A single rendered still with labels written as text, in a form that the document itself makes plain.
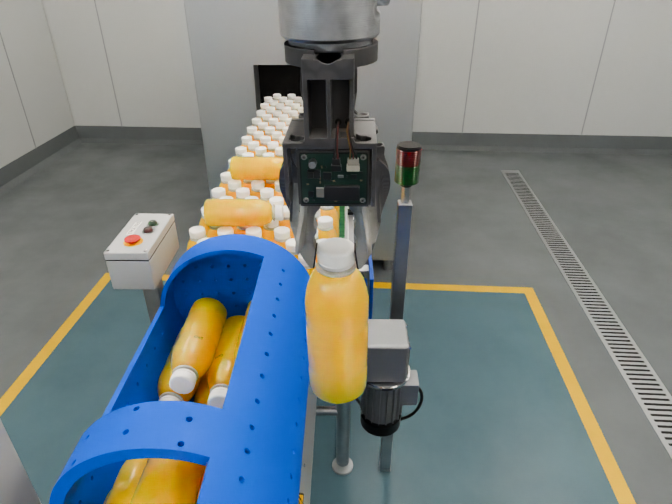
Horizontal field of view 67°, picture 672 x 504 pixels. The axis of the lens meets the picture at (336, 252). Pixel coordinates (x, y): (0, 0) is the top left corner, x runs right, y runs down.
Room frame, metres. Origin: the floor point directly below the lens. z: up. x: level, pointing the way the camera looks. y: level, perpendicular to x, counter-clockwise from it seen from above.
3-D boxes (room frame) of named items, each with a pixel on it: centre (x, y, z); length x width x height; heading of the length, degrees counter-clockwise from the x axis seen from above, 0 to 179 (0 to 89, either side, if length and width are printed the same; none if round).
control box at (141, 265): (1.07, 0.47, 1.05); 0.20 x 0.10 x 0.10; 179
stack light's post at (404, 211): (1.23, -0.18, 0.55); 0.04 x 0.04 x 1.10; 89
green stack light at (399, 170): (1.23, -0.18, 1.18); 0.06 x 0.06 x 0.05
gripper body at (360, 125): (0.40, 0.00, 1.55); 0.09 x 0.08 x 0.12; 178
